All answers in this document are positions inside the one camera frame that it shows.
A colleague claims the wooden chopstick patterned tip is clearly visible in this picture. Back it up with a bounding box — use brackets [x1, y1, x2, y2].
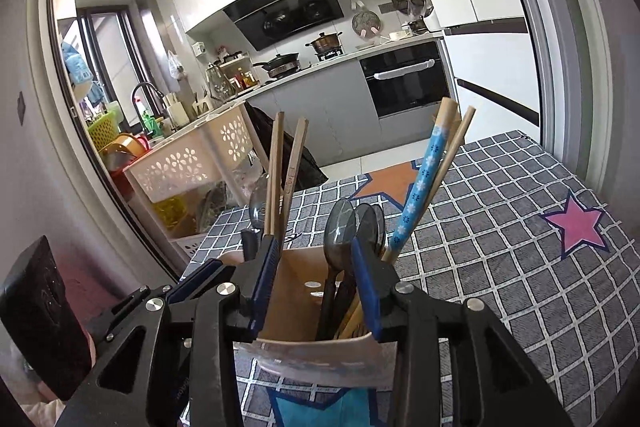
[335, 106, 476, 339]

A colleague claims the dark grey utensil handle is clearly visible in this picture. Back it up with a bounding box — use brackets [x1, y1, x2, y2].
[241, 174, 268, 261]

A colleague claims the dark plastic spoon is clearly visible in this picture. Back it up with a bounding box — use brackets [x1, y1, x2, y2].
[335, 202, 378, 325]
[372, 204, 386, 257]

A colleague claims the blue patterned chopstick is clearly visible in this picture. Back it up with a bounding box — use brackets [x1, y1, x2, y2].
[382, 98, 458, 263]

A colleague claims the plain wooden chopstick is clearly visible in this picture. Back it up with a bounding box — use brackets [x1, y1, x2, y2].
[265, 112, 284, 236]

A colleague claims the black kitchen faucet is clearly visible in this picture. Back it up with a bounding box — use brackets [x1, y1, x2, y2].
[130, 82, 165, 138]

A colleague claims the person's left hand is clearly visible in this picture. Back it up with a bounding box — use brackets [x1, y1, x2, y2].
[8, 330, 99, 427]

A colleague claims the pink utensil holder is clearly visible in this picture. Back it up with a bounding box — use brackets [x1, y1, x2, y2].
[235, 246, 396, 390]

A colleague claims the grey checked tablecloth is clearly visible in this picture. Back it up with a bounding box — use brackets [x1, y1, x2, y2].
[179, 129, 640, 427]

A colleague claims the beige perforated storage cart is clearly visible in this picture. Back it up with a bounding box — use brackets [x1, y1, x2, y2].
[124, 102, 268, 262]

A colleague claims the black bag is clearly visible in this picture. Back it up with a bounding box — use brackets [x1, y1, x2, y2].
[245, 102, 328, 192]

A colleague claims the black built-in oven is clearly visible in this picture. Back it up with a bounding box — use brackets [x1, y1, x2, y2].
[359, 41, 449, 117]

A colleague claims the black wok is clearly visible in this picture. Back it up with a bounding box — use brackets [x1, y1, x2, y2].
[253, 53, 299, 79]

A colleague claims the bronze cooking pot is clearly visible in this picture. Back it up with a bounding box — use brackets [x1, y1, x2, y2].
[306, 31, 343, 62]

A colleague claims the white refrigerator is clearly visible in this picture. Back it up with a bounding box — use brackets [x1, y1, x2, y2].
[432, 0, 540, 141]

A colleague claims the black range hood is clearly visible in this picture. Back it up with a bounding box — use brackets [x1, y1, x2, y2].
[224, 0, 344, 51]

